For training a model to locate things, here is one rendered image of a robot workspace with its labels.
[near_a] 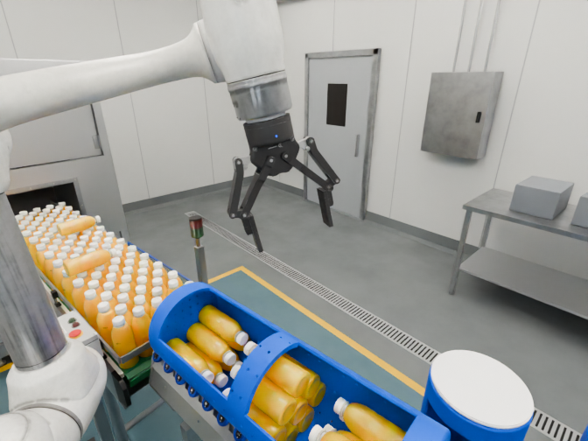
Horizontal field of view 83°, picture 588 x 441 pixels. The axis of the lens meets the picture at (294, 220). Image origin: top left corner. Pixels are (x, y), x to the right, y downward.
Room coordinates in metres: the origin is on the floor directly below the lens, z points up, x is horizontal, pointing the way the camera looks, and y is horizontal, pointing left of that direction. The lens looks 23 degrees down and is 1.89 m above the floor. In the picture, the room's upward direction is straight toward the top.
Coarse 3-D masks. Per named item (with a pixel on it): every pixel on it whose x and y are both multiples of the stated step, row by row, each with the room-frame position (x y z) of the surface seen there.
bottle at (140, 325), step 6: (144, 312) 1.01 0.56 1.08; (132, 318) 0.99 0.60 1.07; (138, 318) 0.99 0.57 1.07; (144, 318) 1.00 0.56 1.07; (132, 324) 0.98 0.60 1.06; (138, 324) 0.98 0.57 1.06; (144, 324) 0.99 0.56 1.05; (138, 330) 0.97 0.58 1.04; (144, 330) 0.98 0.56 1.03; (138, 336) 0.97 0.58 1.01; (144, 336) 0.98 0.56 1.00; (138, 342) 0.97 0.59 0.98; (144, 342) 0.98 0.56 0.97; (150, 348) 0.99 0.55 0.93; (138, 354) 0.98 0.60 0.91; (144, 354) 0.97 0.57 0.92; (150, 354) 0.98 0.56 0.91
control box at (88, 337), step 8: (72, 312) 0.99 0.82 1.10; (64, 320) 0.95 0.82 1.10; (80, 320) 0.95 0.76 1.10; (64, 328) 0.91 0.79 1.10; (72, 328) 0.91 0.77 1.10; (80, 328) 0.91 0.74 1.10; (88, 328) 0.91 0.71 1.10; (80, 336) 0.87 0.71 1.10; (88, 336) 0.87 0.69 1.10; (96, 336) 0.88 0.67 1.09; (88, 344) 0.86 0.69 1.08; (96, 344) 0.88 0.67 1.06
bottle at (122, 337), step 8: (112, 328) 0.94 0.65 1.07; (120, 328) 0.94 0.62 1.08; (128, 328) 0.95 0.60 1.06; (112, 336) 0.93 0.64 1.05; (120, 336) 0.92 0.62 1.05; (128, 336) 0.94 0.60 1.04; (120, 344) 0.92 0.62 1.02; (128, 344) 0.93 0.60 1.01; (120, 352) 0.92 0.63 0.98; (128, 352) 0.93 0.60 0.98; (136, 360) 0.95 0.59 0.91
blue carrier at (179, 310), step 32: (192, 288) 0.96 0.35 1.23; (160, 320) 0.85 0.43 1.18; (192, 320) 0.98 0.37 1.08; (256, 320) 0.92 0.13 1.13; (160, 352) 0.81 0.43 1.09; (256, 352) 0.67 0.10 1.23; (288, 352) 0.83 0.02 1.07; (320, 352) 0.71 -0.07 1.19; (192, 384) 0.70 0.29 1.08; (256, 384) 0.60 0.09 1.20; (352, 384) 0.68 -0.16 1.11; (224, 416) 0.62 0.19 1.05; (320, 416) 0.67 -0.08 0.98; (384, 416) 0.61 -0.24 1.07; (416, 416) 0.49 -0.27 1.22
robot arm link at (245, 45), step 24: (216, 0) 0.49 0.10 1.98; (240, 0) 0.49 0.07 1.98; (264, 0) 0.50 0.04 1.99; (216, 24) 0.50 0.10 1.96; (240, 24) 0.49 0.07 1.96; (264, 24) 0.50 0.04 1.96; (216, 48) 0.51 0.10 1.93; (240, 48) 0.49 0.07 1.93; (264, 48) 0.50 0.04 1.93; (240, 72) 0.50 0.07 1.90; (264, 72) 0.50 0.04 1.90
